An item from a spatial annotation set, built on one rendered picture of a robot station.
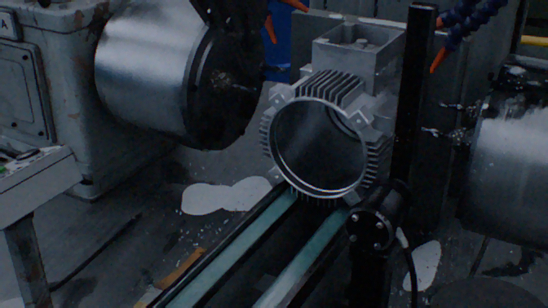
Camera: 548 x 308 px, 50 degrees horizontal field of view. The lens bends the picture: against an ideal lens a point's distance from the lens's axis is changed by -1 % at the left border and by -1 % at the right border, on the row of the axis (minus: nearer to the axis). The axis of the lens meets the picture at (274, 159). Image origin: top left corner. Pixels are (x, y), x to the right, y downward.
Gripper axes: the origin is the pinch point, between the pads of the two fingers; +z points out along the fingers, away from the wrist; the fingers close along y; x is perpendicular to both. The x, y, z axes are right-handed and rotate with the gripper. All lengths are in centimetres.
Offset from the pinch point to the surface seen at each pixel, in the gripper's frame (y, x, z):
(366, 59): -9.6, -11.7, 12.5
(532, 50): -1, -286, 302
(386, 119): -14.9, -4.7, 15.5
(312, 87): -5.1, -3.8, 10.7
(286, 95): -0.8, -3.2, 13.1
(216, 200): 17.7, 4.3, 41.4
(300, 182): -3.3, 3.4, 25.4
